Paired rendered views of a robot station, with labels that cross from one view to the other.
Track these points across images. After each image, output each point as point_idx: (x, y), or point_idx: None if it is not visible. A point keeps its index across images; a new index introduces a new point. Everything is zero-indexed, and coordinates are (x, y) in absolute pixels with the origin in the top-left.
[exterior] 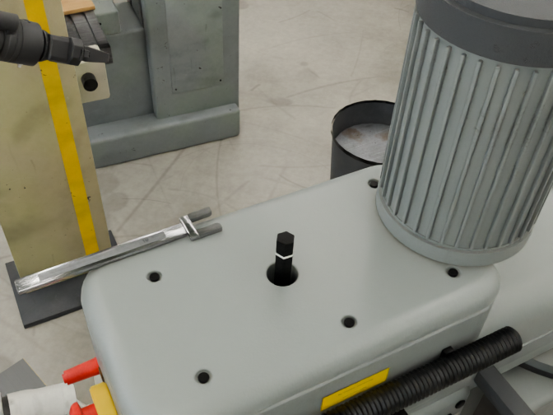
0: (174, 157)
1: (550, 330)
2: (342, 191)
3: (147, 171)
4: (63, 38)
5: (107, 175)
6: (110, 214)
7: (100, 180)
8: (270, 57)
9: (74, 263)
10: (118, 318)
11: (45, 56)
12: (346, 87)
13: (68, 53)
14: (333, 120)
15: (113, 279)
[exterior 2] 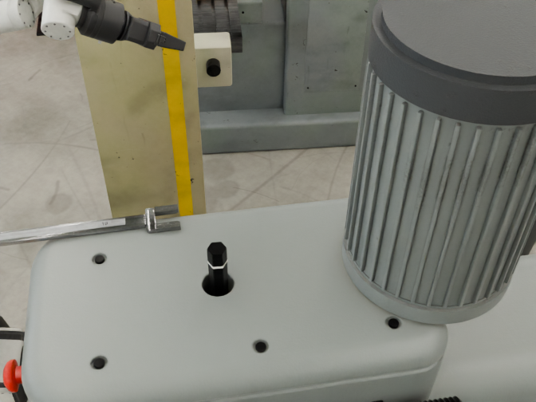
0: (294, 156)
1: None
2: (317, 215)
3: (264, 165)
4: (143, 21)
5: (225, 162)
6: (218, 200)
7: (218, 166)
8: None
9: (33, 231)
10: (49, 289)
11: (124, 36)
12: None
13: (146, 36)
14: None
15: (63, 253)
